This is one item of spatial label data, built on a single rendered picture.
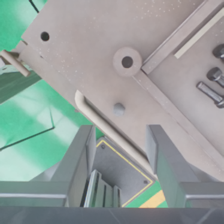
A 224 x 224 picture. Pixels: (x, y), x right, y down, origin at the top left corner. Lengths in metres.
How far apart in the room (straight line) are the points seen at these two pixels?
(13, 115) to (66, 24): 1.80
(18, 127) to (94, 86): 1.82
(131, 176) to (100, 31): 1.51
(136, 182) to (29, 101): 1.35
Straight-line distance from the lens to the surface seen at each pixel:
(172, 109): 0.27
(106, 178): 1.68
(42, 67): 0.43
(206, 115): 0.31
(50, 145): 1.99
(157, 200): 2.37
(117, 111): 0.25
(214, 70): 0.28
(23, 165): 2.26
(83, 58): 0.26
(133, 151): 0.43
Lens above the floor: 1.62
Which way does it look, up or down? 73 degrees down
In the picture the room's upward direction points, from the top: 175 degrees counter-clockwise
